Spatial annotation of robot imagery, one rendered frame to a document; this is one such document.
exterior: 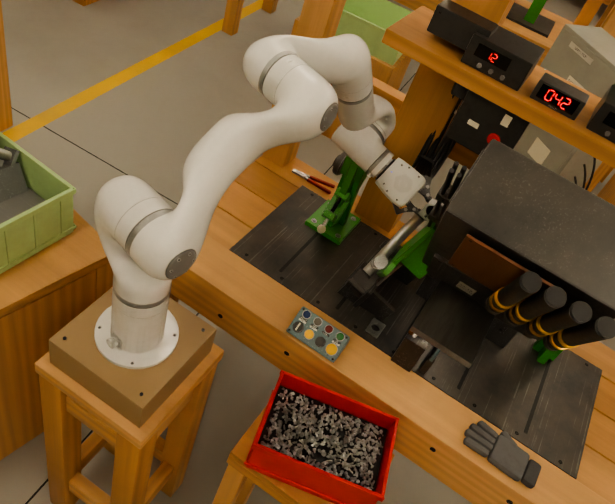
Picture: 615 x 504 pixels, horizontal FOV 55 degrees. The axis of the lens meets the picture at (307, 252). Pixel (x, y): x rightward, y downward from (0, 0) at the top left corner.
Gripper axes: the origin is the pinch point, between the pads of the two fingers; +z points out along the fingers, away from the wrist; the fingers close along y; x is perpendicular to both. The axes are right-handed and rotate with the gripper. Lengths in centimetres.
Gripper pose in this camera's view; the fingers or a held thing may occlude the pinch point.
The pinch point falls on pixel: (427, 209)
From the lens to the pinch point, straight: 160.7
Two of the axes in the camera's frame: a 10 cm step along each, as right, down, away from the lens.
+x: 0.3, -0.3, 10.0
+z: 7.2, 6.9, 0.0
